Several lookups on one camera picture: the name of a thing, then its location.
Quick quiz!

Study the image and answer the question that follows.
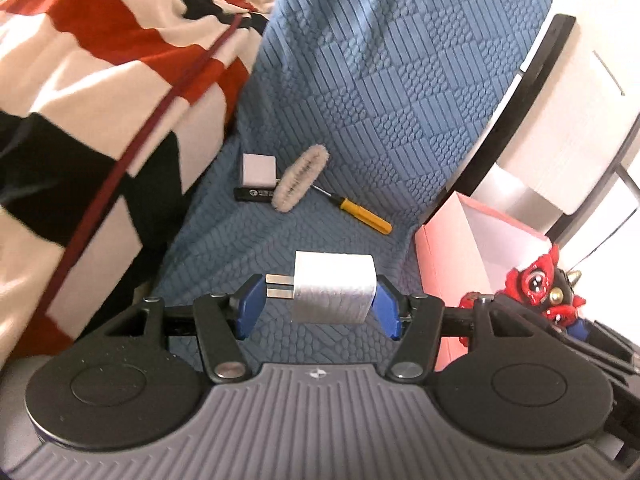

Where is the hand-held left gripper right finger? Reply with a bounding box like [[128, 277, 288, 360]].
[[372, 275, 551, 384]]

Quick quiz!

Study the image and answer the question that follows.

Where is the white fluffy brush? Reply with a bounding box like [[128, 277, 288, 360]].
[[271, 144, 331, 213]]

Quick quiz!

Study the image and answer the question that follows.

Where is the pink cardboard box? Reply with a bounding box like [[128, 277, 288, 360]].
[[414, 191, 556, 361]]

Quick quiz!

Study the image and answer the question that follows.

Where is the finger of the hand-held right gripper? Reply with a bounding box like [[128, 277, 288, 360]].
[[550, 316, 640, 376]]

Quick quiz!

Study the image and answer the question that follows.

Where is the small white charger cube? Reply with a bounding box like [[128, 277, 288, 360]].
[[241, 154, 279, 187]]

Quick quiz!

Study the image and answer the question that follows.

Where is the yellow handled screwdriver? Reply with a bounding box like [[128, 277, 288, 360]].
[[310, 183, 393, 235]]

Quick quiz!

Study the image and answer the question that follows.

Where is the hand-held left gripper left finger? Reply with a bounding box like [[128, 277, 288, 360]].
[[101, 275, 266, 382]]

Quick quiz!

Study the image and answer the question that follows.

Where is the black lighter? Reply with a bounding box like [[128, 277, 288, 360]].
[[234, 186, 276, 205]]

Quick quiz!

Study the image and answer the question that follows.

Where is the red white black checked blanket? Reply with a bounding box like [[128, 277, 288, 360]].
[[0, 0, 296, 376]]

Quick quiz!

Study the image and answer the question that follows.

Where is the red toy figure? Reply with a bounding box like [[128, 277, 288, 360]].
[[459, 242, 587, 332]]

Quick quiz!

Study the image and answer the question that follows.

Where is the blue quilted bed sheet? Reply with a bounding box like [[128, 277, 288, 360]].
[[115, 0, 553, 376]]

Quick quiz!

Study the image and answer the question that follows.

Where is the large white charger plug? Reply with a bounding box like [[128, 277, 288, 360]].
[[265, 251, 378, 324]]

